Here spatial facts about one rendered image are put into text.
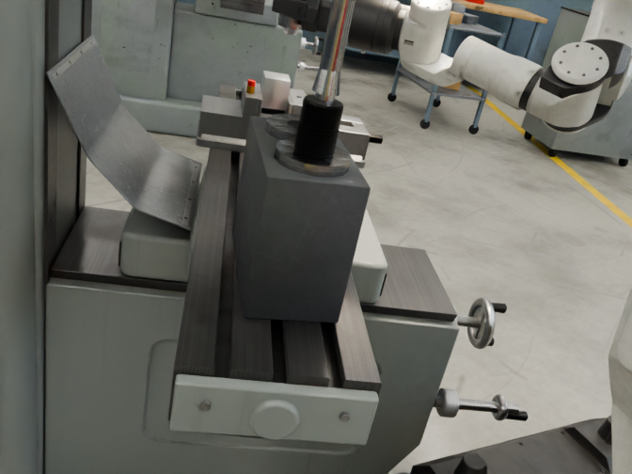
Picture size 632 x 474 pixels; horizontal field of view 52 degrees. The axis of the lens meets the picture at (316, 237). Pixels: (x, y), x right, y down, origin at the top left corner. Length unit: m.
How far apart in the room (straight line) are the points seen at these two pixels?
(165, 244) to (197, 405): 0.51
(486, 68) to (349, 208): 0.42
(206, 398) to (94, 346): 0.62
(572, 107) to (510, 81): 0.10
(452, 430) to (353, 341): 1.46
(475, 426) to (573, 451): 0.95
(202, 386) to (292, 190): 0.23
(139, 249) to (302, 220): 0.52
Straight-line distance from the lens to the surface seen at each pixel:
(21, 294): 1.23
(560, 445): 1.36
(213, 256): 0.91
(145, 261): 1.21
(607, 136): 5.82
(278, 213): 0.72
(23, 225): 1.17
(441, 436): 2.19
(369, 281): 1.24
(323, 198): 0.73
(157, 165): 1.33
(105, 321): 1.28
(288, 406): 0.72
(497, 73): 1.06
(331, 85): 0.73
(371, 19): 1.12
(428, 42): 1.12
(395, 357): 1.34
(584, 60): 1.03
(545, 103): 1.04
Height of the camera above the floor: 1.38
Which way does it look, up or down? 26 degrees down
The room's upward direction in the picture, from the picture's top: 12 degrees clockwise
